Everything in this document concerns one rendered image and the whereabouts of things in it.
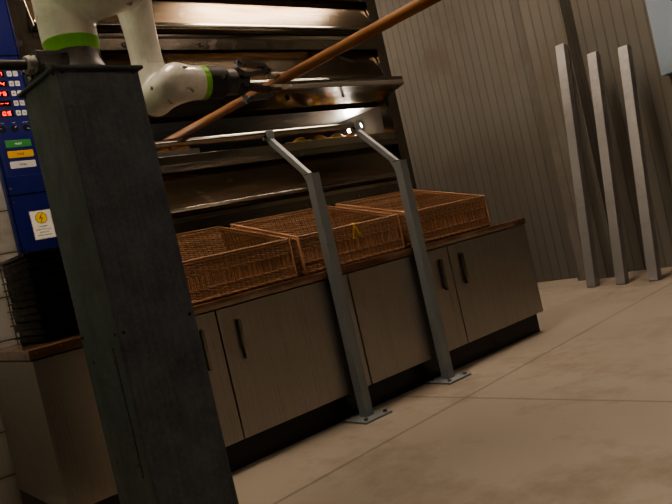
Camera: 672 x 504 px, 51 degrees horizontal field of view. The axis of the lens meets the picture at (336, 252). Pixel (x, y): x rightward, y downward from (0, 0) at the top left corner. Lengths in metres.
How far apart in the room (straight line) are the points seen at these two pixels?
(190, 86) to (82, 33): 0.32
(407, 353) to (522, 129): 2.94
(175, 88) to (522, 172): 3.95
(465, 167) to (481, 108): 0.49
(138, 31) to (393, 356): 1.58
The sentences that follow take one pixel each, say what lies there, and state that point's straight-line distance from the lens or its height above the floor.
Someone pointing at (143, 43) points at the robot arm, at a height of 1.34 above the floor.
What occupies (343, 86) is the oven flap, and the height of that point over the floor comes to 1.40.
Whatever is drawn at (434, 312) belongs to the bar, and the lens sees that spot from 2.98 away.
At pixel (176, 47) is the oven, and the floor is 1.64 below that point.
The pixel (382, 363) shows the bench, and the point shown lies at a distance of 2.84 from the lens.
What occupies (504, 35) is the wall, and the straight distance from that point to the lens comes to 5.62.
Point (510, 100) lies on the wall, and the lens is 5.57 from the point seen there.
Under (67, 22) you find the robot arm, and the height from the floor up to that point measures 1.31.
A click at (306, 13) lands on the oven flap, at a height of 1.82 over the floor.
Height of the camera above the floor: 0.71
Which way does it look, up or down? 1 degrees down
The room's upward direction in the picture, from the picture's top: 13 degrees counter-clockwise
